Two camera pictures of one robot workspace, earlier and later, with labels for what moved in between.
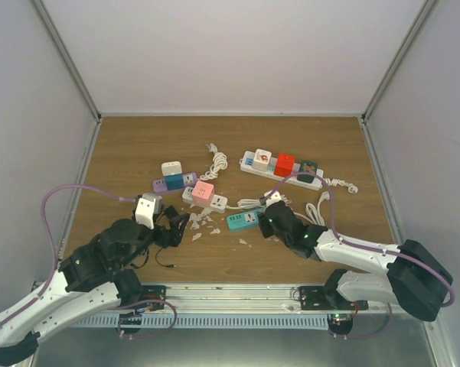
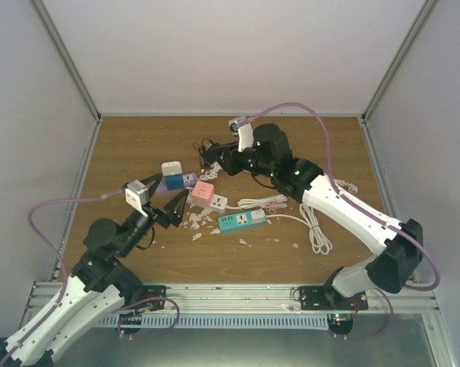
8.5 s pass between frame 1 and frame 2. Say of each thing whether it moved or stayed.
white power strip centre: stayed
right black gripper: moved
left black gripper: moved
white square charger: stayed
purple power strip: stayed
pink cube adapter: stayed
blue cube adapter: stayed
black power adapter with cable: moved
